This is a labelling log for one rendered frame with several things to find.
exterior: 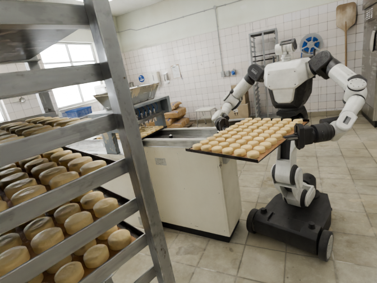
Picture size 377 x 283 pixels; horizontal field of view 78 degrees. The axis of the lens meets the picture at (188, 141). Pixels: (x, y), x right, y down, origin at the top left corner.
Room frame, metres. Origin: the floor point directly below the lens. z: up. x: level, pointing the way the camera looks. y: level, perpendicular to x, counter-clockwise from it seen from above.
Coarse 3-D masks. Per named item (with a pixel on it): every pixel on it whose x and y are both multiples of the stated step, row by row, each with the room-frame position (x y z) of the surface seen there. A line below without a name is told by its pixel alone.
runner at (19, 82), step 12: (12, 72) 0.34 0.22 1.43; (24, 72) 0.35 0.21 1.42; (36, 72) 0.36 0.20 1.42; (48, 72) 0.37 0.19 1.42; (60, 72) 0.38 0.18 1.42; (72, 72) 0.40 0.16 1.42; (84, 72) 0.41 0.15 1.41; (96, 72) 0.42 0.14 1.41; (0, 84) 0.33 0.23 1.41; (12, 84) 0.34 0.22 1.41; (24, 84) 0.35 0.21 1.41; (36, 84) 0.36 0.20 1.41; (48, 84) 0.37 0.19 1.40; (60, 84) 0.38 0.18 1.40; (72, 84) 0.39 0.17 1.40; (0, 96) 0.33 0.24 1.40
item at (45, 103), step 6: (30, 66) 0.74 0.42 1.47; (36, 66) 0.75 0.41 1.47; (36, 96) 0.75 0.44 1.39; (42, 96) 0.74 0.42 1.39; (48, 96) 0.75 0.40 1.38; (42, 102) 0.73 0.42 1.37; (48, 102) 0.75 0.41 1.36; (42, 108) 0.74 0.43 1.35; (48, 108) 0.74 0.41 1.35; (108, 282) 0.74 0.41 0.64
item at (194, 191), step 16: (160, 160) 1.79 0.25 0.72; (176, 160) 1.71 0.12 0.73; (192, 160) 1.63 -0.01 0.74; (208, 160) 1.56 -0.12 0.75; (160, 176) 1.81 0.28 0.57; (176, 176) 1.72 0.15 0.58; (192, 176) 1.64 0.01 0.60; (208, 176) 1.57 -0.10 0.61; (224, 176) 1.55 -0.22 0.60; (160, 192) 1.83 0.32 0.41; (176, 192) 1.74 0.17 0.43; (192, 192) 1.66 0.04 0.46; (208, 192) 1.58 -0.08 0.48; (224, 192) 1.53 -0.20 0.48; (160, 208) 1.86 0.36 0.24; (176, 208) 1.76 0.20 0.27; (192, 208) 1.67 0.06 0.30; (208, 208) 1.59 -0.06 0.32; (224, 208) 1.52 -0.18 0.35; (240, 208) 1.76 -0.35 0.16; (176, 224) 1.78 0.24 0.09; (192, 224) 1.69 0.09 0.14; (208, 224) 1.60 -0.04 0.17; (224, 224) 1.53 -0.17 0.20; (224, 240) 1.57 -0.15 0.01
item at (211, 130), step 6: (162, 132) 2.13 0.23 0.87; (168, 132) 2.09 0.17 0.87; (174, 132) 2.06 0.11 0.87; (180, 132) 2.02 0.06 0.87; (186, 132) 1.99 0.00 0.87; (192, 132) 1.96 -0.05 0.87; (198, 132) 1.93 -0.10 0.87; (204, 132) 1.89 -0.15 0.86; (210, 132) 1.86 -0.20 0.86; (216, 132) 1.84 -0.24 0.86
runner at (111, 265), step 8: (136, 240) 0.42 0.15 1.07; (144, 240) 0.43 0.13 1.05; (128, 248) 0.40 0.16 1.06; (136, 248) 0.41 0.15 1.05; (120, 256) 0.39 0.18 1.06; (128, 256) 0.40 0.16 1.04; (104, 264) 0.36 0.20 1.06; (112, 264) 0.37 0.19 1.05; (120, 264) 0.38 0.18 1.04; (96, 272) 0.35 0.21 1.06; (104, 272) 0.36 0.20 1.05; (112, 272) 0.37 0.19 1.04; (88, 280) 0.34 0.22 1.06; (96, 280) 0.35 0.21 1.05
